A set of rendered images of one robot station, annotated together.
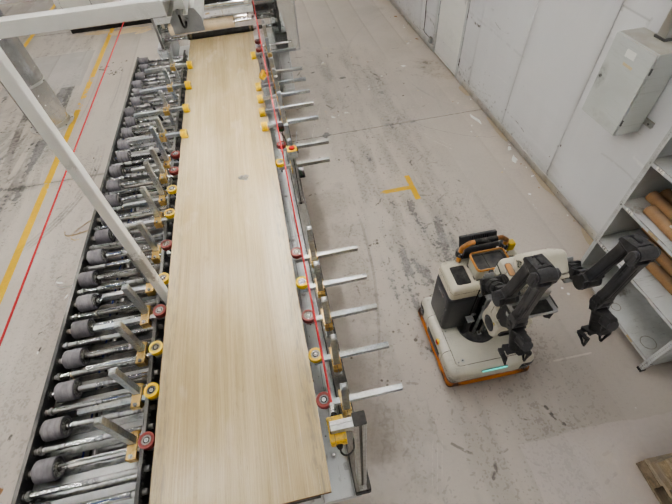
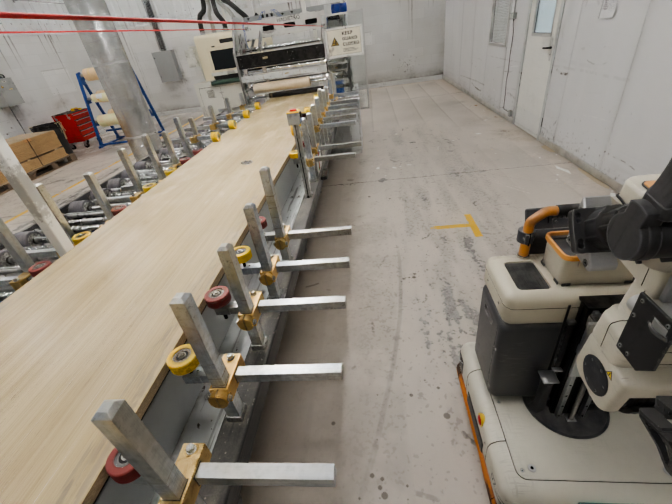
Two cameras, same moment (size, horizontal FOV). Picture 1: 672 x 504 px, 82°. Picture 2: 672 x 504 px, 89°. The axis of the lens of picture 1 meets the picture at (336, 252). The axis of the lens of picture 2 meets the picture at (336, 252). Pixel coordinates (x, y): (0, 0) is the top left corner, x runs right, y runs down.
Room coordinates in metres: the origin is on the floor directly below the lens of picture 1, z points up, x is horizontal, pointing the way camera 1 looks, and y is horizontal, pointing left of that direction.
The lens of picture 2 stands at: (0.45, -0.44, 1.56)
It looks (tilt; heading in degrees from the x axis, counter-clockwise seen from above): 33 degrees down; 16
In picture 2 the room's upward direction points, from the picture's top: 9 degrees counter-clockwise
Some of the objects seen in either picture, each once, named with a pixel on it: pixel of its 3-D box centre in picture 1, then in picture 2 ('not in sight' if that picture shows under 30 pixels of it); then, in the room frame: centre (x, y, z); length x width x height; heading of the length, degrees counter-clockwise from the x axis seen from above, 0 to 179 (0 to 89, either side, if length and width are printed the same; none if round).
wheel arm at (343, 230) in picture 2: (326, 254); (303, 234); (1.71, 0.07, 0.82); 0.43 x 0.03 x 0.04; 98
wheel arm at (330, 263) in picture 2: (333, 283); (294, 266); (1.46, 0.03, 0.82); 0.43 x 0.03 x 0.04; 98
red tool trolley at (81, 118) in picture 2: not in sight; (78, 128); (7.54, 7.61, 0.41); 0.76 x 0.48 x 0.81; 14
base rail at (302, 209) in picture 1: (294, 170); (317, 175); (2.84, 0.31, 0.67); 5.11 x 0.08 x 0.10; 8
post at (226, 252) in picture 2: (327, 320); (246, 308); (1.16, 0.09, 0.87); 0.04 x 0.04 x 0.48; 8
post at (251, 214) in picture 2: (320, 285); (265, 261); (1.41, 0.12, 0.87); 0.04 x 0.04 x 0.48; 8
